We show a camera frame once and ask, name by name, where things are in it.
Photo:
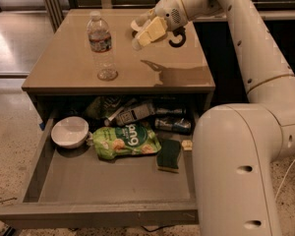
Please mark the grey cabinet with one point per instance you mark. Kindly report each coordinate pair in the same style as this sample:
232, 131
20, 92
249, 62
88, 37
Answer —
66, 66

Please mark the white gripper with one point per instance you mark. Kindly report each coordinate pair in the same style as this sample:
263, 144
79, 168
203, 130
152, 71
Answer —
168, 13

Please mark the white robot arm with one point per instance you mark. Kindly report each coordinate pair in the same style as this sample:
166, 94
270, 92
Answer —
235, 144

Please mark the blue silver can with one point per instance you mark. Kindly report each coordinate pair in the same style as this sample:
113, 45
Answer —
173, 124

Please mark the dark green chip bag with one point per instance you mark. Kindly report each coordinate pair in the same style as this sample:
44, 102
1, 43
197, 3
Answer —
103, 107

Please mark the dark can at back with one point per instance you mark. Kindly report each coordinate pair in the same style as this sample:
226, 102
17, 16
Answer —
170, 111

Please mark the green scrubbing sponge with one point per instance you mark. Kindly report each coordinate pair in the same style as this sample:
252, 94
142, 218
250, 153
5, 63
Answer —
168, 157

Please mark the white bowl in drawer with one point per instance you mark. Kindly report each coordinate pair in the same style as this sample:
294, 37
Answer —
70, 132

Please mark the clear plastic water bottle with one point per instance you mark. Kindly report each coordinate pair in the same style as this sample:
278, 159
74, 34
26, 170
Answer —
100, 44

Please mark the small beige square item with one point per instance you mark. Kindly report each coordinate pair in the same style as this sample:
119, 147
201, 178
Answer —
187, 145

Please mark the green snack bag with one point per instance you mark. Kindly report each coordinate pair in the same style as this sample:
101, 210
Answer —
129, 140

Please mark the grey open top drawer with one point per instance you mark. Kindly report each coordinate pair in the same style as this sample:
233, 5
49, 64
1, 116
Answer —
73, 188

